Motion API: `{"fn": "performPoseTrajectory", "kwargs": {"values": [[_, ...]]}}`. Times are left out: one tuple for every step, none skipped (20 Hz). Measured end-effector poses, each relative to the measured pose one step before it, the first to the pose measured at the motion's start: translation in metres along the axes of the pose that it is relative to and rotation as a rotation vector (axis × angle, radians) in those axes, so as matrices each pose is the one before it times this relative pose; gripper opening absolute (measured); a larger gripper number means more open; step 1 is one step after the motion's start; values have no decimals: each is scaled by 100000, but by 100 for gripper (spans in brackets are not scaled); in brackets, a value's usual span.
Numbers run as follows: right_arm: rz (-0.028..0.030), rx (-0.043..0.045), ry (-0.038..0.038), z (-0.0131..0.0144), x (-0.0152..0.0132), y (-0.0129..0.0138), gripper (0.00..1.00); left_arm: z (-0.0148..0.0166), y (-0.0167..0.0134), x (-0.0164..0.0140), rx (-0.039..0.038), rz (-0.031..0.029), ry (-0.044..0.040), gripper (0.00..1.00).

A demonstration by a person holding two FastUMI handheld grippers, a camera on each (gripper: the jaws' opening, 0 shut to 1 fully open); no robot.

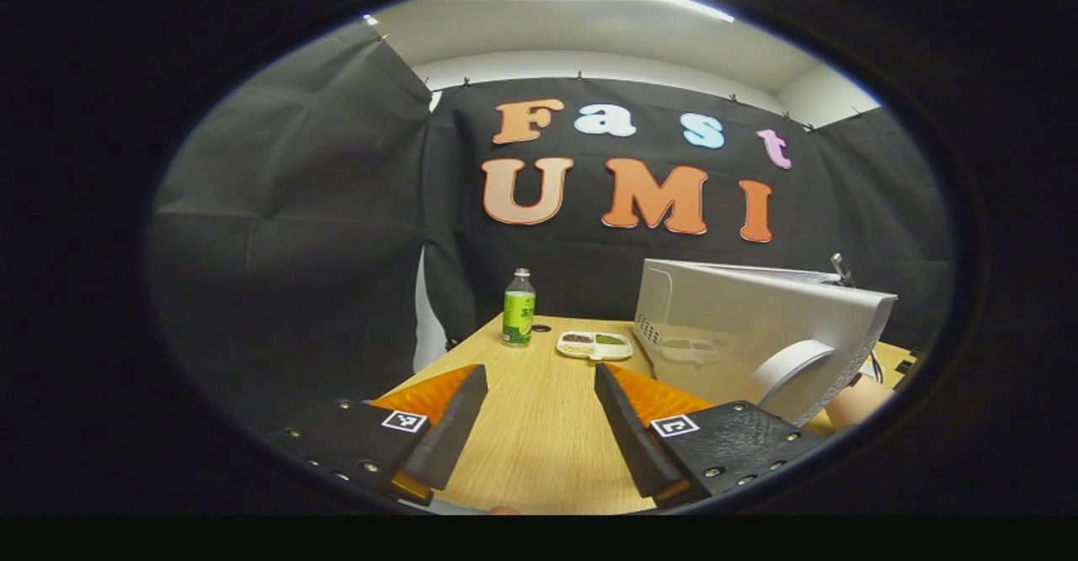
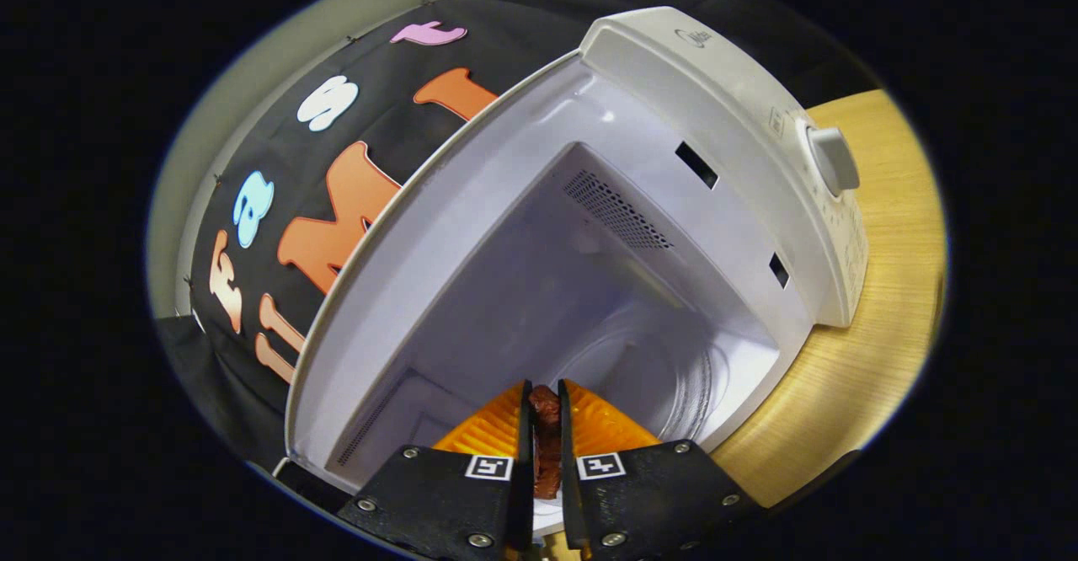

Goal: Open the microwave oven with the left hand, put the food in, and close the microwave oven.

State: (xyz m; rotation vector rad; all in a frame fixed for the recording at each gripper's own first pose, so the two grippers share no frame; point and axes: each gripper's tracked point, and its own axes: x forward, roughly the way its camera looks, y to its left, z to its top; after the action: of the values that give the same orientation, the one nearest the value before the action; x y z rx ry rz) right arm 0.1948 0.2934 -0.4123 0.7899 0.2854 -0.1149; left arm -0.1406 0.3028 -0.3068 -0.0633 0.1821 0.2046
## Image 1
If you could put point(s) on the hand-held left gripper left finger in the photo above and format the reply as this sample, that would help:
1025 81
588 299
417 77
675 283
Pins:
455 430

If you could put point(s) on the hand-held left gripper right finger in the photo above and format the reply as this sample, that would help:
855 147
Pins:
627 435

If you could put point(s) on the white divided food tray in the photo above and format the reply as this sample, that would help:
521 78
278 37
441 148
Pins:
594 344

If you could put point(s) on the white microwave oven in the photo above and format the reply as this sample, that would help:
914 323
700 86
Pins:
724 317

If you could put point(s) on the green label glass bottle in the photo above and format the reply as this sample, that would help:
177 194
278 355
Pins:
519 312

